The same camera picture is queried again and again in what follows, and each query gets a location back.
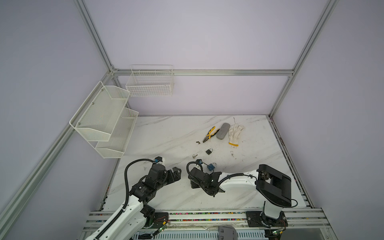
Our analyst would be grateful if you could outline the blue padlock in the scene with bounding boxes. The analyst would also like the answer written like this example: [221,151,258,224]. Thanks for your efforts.
[207,163,217,172]

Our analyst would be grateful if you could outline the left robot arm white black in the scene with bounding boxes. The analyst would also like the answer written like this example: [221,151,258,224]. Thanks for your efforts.
[87,163,182,240]

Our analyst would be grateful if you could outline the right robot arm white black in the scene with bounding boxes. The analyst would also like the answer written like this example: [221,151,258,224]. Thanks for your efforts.
[187,162,298,221]

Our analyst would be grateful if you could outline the yellow black pliers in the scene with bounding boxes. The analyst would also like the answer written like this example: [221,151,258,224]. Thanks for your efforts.
[203,126,220,143]

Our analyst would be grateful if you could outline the grey box at front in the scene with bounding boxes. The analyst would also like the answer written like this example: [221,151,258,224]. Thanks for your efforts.
[218,226,238,240]

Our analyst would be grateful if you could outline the grey fabric case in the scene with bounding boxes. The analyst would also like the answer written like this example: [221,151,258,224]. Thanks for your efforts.
[216,123,231,140]

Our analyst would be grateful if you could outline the white work glove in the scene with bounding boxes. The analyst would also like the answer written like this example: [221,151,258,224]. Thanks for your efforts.
[229,124,245,147]

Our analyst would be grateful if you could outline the white mesh two-tier shelf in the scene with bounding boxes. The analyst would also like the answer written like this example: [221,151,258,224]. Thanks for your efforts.
[69,82,139,159]

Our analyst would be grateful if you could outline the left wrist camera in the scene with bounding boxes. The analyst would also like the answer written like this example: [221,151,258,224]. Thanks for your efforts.
[154,156,164,165]

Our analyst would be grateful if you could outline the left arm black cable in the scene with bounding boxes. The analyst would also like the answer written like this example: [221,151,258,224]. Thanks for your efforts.
[92,158,157,240]

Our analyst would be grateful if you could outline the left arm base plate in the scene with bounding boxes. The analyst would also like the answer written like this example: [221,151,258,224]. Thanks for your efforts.
[143,213,169,229]

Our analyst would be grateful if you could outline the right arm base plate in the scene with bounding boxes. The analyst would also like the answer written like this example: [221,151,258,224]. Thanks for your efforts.
[246,211,288,229]

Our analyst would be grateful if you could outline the white wire basket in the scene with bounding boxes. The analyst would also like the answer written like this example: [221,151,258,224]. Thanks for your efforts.
[126,65,174,97]

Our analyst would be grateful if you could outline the aluminium frame rail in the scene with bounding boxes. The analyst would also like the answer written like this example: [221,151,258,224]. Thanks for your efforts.
[114,69,294,77]

